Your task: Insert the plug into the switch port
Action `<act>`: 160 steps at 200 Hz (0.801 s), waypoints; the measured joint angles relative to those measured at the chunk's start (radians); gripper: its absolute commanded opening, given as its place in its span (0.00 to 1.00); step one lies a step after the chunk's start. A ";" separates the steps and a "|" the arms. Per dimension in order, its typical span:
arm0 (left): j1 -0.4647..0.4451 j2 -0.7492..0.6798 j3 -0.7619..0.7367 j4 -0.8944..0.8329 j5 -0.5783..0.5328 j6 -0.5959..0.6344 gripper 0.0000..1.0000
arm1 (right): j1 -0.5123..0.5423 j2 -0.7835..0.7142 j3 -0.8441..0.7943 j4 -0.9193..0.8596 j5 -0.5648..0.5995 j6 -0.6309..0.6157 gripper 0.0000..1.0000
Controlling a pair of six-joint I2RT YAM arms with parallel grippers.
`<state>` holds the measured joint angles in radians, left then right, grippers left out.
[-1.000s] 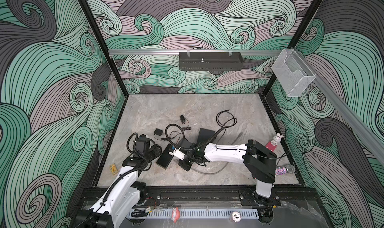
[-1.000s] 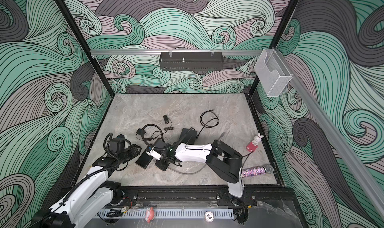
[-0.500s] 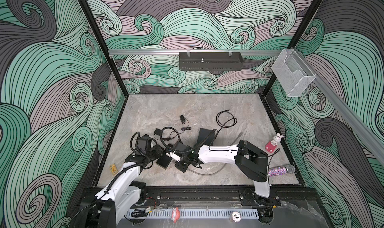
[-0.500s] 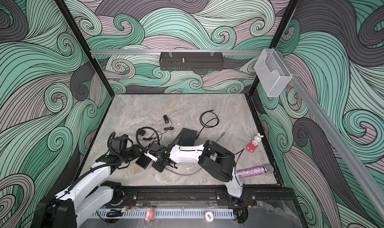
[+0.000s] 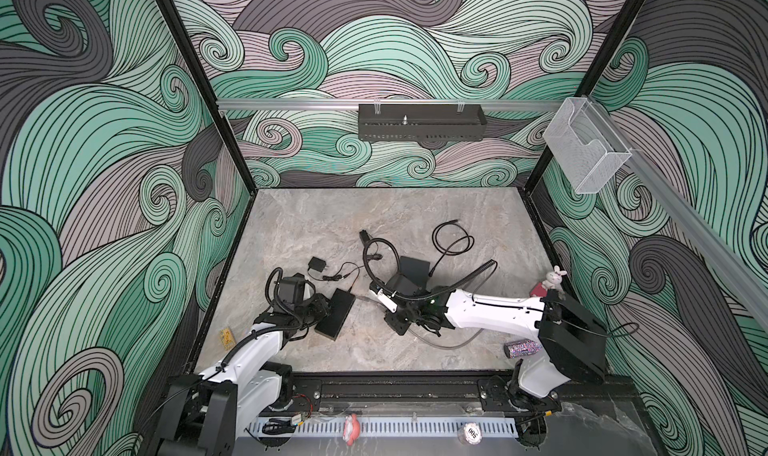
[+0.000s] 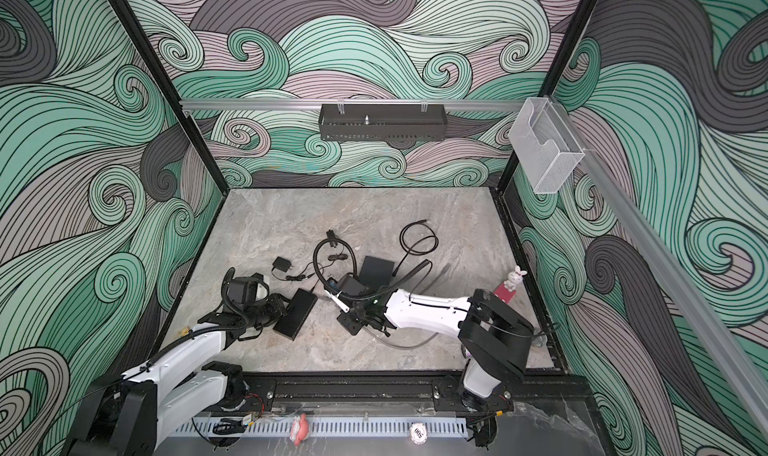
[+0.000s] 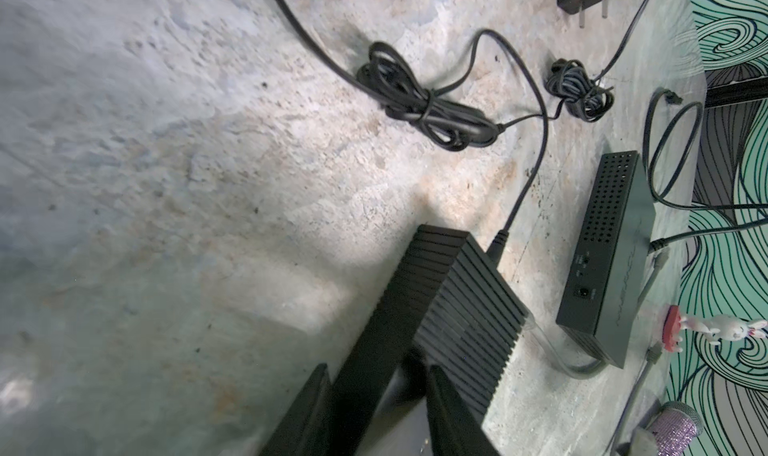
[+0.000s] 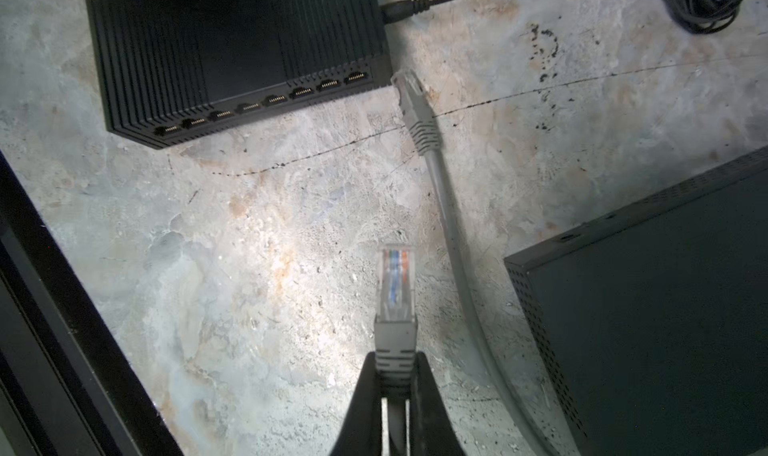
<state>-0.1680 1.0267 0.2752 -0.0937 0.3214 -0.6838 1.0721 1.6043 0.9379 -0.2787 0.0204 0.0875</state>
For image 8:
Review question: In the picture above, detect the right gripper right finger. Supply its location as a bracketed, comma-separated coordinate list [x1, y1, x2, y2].
[409, 352, 465, 456]

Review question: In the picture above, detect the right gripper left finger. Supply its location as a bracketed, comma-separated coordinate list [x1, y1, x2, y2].
[330, 352, 383, 456]

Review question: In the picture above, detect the grey ethernet cable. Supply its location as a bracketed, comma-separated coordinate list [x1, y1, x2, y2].
[389, 68, 562, 456]
[373, 243, 420, 456]

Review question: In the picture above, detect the small black ribbed switch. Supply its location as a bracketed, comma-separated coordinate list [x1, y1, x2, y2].
[86, 0, 393, 149]

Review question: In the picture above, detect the small black power adapter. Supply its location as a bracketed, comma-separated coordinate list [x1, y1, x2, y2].
[380, 0, 457, 25]

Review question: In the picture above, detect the large black network switch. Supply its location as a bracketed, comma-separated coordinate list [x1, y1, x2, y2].
[504, 149, 767, 455]

